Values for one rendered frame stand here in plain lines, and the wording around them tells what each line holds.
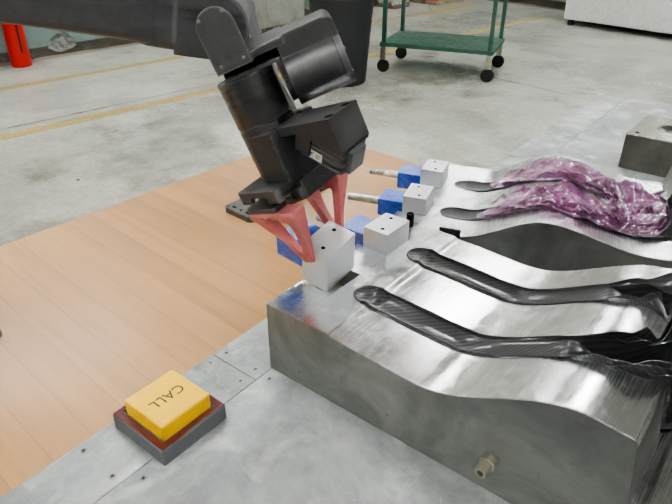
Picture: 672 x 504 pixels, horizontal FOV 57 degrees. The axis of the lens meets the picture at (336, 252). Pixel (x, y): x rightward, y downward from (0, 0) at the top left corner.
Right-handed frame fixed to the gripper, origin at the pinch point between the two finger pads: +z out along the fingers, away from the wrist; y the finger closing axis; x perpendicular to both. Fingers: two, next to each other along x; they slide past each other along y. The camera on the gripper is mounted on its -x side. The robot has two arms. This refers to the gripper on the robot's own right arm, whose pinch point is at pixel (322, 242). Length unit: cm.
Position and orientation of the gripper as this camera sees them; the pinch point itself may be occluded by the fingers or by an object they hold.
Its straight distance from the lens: 67.6
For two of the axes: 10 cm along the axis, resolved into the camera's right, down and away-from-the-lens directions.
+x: -7.1, -0.2, 7.1
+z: 3.8, 8.3, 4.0
